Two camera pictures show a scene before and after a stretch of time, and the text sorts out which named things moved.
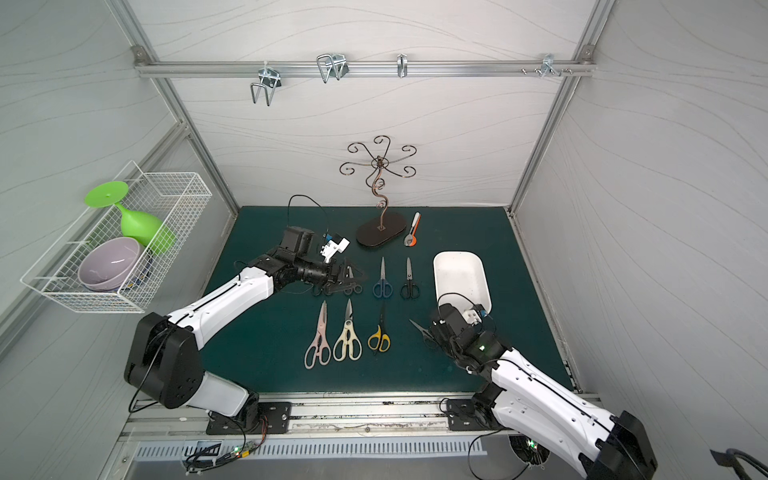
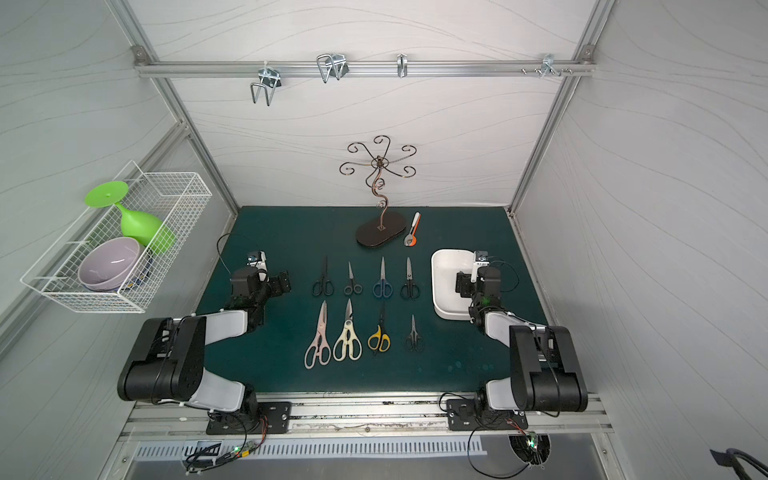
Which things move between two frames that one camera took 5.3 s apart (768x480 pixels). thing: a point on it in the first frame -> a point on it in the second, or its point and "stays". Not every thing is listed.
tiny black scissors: x=428 y=339 -> x=414 y=342
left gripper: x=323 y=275 -> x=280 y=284
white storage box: x=461 y=280 stays
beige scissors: x=349 y=344 stays
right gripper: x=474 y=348 -> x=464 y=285
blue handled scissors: x=382 y=287 stays
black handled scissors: x=410 y=289 stays
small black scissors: x=357 y=288 stays
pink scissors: x=320 y=351 stays
